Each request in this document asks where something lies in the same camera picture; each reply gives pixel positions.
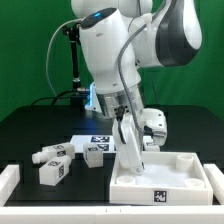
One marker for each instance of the black camera stand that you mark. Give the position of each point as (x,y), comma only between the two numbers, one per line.
(73,34)

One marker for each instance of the white square tabletop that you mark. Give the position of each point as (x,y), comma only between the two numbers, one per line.
(169,178)

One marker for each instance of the white U-shaped fence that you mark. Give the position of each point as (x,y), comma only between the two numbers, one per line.
(10,177)

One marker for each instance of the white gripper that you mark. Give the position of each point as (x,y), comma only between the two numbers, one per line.
(128,137)

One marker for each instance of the white marker tag sheet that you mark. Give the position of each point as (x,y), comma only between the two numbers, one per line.
(105,142)

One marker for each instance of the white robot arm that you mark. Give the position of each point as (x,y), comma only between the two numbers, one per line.
(118,37)

